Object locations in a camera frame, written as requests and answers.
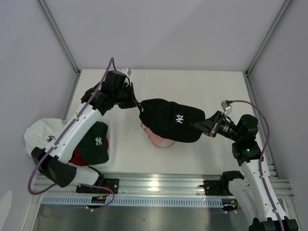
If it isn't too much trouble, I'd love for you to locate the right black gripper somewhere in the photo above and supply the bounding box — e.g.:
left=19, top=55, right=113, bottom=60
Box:
left=192, top=111, right=242, bottom=142

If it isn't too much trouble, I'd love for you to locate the black baseball cap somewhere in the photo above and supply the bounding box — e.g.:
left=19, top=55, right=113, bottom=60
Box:
left=139, top=99, right=205, bottom=143

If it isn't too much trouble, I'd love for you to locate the pink baseball cap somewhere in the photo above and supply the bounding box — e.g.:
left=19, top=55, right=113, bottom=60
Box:
left=140, top=123, right=168, bottom=143

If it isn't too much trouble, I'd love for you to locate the white baseball cap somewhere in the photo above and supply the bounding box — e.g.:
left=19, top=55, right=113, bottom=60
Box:
left=24, top=118, right=65, bottom=156

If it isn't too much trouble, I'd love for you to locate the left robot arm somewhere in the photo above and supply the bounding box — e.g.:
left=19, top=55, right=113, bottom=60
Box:
left=31, top=68, right=138, bottom=193

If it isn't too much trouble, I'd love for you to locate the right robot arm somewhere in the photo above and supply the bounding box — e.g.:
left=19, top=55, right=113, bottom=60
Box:
left=192, top=111, right=299, bottom=231

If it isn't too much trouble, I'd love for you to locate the white plastic basket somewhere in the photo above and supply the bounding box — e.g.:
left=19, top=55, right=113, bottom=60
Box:
left=68, top=118, right=115, bottom=169

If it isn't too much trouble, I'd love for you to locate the dark green baseball cap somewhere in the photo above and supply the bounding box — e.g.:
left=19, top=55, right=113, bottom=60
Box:
left=77, top=122, right=109, bottom=165

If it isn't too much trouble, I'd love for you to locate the red baseball cap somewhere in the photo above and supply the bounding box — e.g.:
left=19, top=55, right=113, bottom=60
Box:
left=69, top=137, right=109, bottom=166

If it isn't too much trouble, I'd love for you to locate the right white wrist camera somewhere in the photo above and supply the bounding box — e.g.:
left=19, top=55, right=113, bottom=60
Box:
left=221, top=100, right=232, bottom=115

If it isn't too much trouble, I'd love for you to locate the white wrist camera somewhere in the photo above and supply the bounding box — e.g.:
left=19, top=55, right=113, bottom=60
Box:
left=119, top=68, right=132, bottom=77
left=221, top=100, right=232, bottom=115

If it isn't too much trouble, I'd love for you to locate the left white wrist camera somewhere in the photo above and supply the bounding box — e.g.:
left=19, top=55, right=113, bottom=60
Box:
left=119, top=68, right=132, bottom=77

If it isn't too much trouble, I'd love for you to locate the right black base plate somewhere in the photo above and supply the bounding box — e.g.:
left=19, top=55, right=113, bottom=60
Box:
left=199, top=180, right=232, bottom=196

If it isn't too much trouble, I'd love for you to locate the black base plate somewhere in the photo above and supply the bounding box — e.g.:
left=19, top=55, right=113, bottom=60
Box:
left=76, top=178, right=119, bottom=194
left=199, top=180, right=232, bottom=196

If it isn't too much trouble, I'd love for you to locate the aluminium mounting rail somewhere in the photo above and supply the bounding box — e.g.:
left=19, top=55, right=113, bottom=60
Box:
left=32, top=164, right=294, bottom=199

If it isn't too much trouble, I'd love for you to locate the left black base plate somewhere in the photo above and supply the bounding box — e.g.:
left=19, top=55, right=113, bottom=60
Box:
left=76, top=178, right=119, bottom=194

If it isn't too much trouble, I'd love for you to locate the white slotted cable duct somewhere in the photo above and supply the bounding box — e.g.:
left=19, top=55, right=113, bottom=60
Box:
left=41, top=195, right=237, bottom=208

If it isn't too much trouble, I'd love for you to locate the left aluminium frame post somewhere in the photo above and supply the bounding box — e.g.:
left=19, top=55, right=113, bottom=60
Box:
left=36, top=0, right=80, bottom=76

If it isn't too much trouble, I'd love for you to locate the aluminium frame post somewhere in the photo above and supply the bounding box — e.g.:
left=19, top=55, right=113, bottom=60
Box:
left=36, top=0, right=80, bottom=76
left=245, top=0, right=295, bottom=78

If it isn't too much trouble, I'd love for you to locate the right aluminium frame post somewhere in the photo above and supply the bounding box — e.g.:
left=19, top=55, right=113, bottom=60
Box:
left=245, top=0, right=295, bottom=78

